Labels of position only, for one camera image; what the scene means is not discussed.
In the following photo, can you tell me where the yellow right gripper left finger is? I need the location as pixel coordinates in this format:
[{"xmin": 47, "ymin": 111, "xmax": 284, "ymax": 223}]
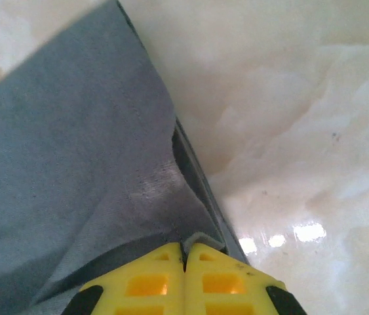
[{"xmin": 61, "ymin": 241, "xmax": 185, "ymax": 315}]

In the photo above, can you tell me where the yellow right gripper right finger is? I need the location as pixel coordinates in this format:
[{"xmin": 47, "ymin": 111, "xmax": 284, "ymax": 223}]
[{"xmin": 184, "ymin": 242, "xmax": 308, "ymax": 315}]

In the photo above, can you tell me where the grey t-shirt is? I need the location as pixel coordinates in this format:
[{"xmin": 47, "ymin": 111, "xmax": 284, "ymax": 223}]
[{"xmin": 0, "ymin": 0, "xmax": 250, "ymax": 315}]

